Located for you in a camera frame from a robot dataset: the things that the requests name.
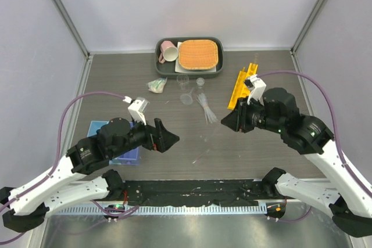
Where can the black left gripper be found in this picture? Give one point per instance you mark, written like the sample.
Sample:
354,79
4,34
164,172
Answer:
163,138

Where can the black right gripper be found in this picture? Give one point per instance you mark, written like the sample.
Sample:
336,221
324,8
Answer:
237,121

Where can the yellow test tube rack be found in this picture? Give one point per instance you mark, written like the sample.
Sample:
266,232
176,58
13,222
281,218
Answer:
240,90

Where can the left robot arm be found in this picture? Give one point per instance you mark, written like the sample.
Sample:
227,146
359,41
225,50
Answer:
29,205

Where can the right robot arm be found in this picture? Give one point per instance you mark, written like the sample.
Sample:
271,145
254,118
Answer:
348,205

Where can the bundle of plastic pipettes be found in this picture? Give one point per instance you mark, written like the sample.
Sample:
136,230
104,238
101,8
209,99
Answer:
209,115

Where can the blue three-compartment organizer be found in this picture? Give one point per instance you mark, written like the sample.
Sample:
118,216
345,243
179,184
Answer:
130,158

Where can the clear plastic funnel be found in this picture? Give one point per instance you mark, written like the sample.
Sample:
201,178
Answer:
186,98

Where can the clear glass stoppered bottle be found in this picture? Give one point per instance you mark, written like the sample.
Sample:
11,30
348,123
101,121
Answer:
200,82

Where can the crumpled plastic glove packet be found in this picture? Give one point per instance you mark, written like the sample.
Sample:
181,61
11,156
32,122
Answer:
157,86

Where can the clear glass beaker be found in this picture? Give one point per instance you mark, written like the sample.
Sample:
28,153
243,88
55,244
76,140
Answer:
183,81

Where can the dark green plastic tray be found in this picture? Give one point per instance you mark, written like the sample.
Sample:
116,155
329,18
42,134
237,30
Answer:
172,69

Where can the orange woven basket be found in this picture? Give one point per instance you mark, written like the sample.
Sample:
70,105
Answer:
198,54

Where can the pink ceramic mug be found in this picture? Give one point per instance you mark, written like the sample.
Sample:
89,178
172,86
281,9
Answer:
168,52

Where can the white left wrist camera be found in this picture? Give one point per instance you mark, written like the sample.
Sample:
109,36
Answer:
136,108

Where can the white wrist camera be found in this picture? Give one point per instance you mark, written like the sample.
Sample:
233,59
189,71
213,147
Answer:
256,87
136,108

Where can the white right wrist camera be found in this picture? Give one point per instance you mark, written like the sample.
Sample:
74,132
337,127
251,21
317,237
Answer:
256,87

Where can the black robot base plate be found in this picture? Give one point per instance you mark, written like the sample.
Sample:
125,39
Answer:
194,193

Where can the white slotted cable duct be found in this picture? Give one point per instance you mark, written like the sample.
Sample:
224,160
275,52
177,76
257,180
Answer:
90,209

